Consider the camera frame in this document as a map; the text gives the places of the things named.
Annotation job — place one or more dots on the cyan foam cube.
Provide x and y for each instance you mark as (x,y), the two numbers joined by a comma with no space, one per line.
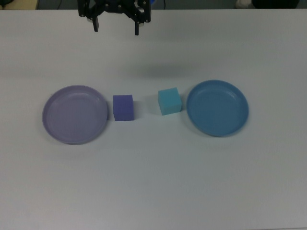
(169,101)

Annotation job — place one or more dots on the purple foam cube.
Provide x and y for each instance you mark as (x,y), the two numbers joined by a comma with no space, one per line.
(122,107)

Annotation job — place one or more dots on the purple round plate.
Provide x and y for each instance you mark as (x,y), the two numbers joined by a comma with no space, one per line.
(74,115)

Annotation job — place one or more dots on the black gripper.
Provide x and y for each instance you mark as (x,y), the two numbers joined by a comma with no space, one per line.
(112,6)

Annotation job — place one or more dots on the blue round plate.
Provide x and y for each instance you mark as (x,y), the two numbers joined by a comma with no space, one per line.
(217,109)

